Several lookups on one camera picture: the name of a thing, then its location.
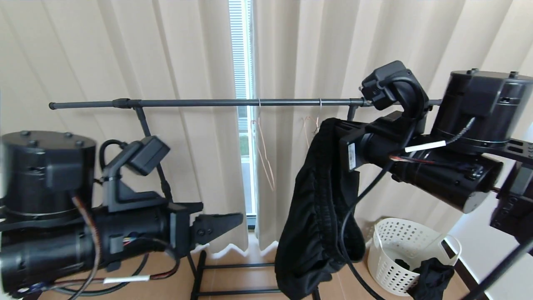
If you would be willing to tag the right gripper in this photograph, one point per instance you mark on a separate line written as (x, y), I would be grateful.
(437, 179)

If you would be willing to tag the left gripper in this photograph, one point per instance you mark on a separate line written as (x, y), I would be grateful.
(125, 237)

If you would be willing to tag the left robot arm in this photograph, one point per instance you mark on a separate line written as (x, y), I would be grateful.
(41, 175)

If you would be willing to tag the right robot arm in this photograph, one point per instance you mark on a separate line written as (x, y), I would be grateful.
(479, 104)

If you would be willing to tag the white laundry basket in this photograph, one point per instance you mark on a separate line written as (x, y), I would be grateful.
(395, 241)

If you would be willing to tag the pink clothes hanger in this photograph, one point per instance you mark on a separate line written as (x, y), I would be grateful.
(318, 121)
(266, 162)

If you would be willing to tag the black clothes rack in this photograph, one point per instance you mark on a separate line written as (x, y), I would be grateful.
(187, 103)

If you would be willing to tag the black garment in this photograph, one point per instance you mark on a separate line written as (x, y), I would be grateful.
(433, 277)

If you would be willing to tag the beige curtain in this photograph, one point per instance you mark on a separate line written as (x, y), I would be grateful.
(125, 54)
(333, 50)

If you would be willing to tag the window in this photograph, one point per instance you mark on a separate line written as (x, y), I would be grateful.
(239, 50)

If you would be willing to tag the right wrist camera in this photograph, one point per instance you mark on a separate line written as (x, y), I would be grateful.
(383, 85)

